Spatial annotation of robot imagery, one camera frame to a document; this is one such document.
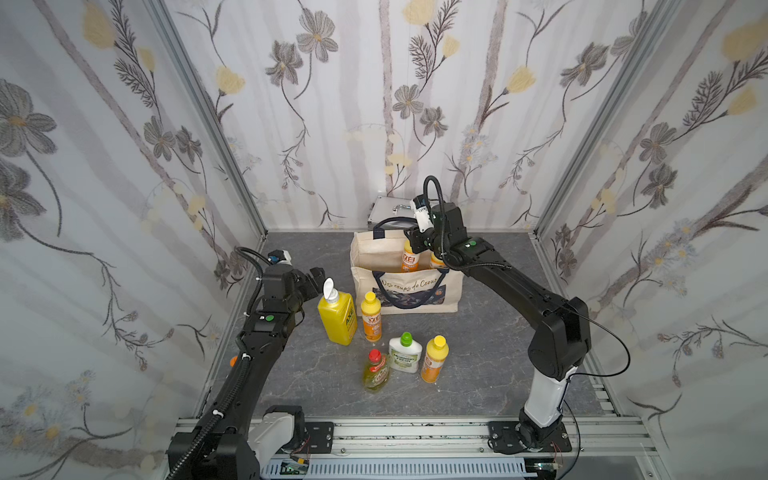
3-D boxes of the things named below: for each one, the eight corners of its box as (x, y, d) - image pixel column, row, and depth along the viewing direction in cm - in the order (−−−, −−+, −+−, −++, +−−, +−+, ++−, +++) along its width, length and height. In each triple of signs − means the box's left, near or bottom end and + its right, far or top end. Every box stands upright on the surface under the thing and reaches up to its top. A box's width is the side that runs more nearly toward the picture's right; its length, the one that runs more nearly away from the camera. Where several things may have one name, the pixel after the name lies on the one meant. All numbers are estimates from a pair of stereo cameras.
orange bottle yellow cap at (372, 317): (366, 344, 92) (361, 307, 75) (367, 330, 95) (362, 291, 78) (381, 344, 92) (379, 307, 75) (381, 330, 95) (379, 291, 78)
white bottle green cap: (388, 372, 86) (388, 347, 72) (388, 358, 89) (388, 331, 74) (417, 372, 86) (422, 347, 72) (416, 358, 89) (421, 331, 74)
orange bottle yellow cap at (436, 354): (422, 384, 85) (431, 353, 67) (421, 369, 87) (430, 335, 70) (437, 384, 85) (450, 353, 67) (436, 369, 87) (447, 335, 70)
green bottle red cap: (366, 391, 83) (362, 372, 70) (373, 369, 87) (371, 347, 74) (383, 397, 82) (382, 378, 69) (390, 375, 86) (390, 352, 73)
